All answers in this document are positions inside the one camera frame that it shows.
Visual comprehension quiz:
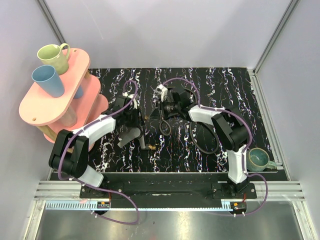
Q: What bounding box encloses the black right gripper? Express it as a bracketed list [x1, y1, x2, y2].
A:
[148, 97, 181, 121]

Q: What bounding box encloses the grey faucet with brass fittings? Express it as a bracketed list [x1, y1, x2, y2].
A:
[117, 115, 156, 151]

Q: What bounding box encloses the black marble pattern mat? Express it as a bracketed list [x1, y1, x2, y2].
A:
[88, 67, 272, 173]

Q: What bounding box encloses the aluminium frame rail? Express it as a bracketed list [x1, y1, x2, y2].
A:
[34, 181, 305, 212]

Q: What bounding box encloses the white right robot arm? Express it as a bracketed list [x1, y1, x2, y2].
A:
[152, 84, 252, 199]

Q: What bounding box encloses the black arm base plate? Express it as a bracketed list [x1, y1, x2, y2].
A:
[79, 181, 258, 201]

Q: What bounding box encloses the black corrugated metal hose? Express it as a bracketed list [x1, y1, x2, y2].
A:
[148, 86, 218, 155]

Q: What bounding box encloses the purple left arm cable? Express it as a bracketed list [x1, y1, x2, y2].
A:
[57, 79, 141, 226]

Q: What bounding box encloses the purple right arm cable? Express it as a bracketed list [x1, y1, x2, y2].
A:
[162, 76, 270, 218]

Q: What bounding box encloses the pink two-tier wooden shelf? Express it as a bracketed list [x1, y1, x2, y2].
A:
[19, 48, 109, 143]

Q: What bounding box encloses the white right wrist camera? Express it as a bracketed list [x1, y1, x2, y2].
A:
[155, 84, 168, 102]

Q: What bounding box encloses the teal ceramic mug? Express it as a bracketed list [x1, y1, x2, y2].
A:
[246, 147, 277, 172]

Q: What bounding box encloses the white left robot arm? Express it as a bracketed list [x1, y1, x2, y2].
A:
[48, 94, 148, 198]

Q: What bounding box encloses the blue plastic cup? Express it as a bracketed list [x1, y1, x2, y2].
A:
[73, 85, 84, 99]
[31, 65, 65, 98]

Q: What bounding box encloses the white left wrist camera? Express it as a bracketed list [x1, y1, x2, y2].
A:
[122, 92, 138, 109]

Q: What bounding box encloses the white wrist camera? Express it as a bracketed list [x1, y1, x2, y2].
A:
[155, 84, 168, 102]
[122, 92, 138, 109]

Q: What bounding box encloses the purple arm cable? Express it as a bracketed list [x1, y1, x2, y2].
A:
[57, 79, 141, 226]
[162, 76, 270, 218]

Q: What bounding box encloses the green ceramic mug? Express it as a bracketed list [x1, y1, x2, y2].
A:
[37, 43, 71, 75]

